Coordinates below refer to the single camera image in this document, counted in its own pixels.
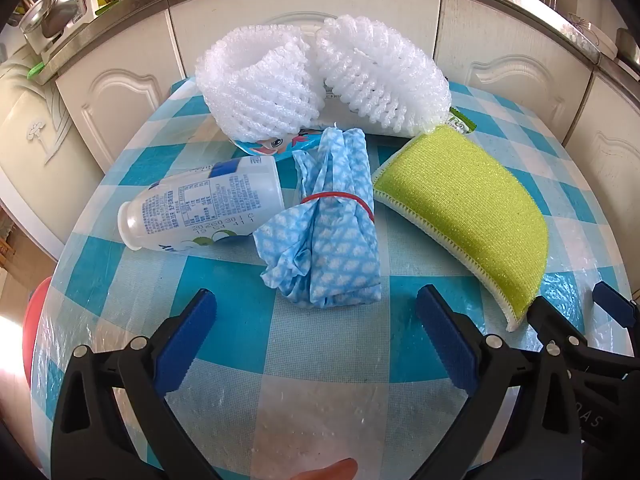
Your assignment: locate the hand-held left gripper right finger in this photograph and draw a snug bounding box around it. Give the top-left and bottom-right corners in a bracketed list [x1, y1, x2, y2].
[416, 284, 583, 480]

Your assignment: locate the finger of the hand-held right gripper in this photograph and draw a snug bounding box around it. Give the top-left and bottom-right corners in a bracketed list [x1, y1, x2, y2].
[592, 281, 640, 333]
[526, 296, 593, 363]

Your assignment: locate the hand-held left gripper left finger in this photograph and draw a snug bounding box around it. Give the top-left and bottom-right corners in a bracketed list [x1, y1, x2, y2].
[50, 288, 226, 480]

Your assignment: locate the white plastic drink bottle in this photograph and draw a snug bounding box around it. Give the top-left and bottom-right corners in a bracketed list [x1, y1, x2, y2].
[117, 155, 285, 257]

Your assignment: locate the green scrubbing sponge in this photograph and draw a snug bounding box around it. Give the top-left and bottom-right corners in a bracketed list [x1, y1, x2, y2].
[371, 125, 551, 332]

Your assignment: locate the red plastic basin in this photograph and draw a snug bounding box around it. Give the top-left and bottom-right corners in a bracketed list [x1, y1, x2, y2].
[22, 275, 53, 396]

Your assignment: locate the white foam fruit net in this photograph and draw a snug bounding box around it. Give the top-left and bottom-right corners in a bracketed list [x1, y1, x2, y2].
[315, 15, 452, 137]
[195, 27, 323, 141]

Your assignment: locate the person's left hand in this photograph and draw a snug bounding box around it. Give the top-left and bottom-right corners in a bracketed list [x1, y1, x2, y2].
[289, 459, 358, 480]

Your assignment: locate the blue checked tablecloth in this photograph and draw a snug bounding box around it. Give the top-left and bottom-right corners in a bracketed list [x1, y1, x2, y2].
[30, 77, 636, 480]

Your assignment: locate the blue patterned cloth bundle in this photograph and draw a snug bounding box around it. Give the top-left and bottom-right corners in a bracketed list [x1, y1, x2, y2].
[253, 127, 382, 309]

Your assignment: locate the red rubber band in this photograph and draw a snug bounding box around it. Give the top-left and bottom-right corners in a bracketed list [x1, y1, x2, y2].
[300, 191, 375, 221]

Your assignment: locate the blue cartoon snack packet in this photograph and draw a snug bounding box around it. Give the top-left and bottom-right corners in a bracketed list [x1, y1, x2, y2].
[232, 127, 326, 161]

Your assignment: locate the small green packet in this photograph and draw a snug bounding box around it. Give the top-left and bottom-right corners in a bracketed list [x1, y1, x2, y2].
[447, 107, 476, 135]

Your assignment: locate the white flower-embossed door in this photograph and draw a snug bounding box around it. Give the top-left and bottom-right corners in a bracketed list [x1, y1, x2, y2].
[0, 52, 106, 261]

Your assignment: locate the white flower-print dish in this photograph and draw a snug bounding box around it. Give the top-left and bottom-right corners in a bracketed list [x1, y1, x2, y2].
[567, 12, 619, 57]

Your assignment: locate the white dish rack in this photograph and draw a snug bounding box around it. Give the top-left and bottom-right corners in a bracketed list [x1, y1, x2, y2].
[40, 0, 97, 61]

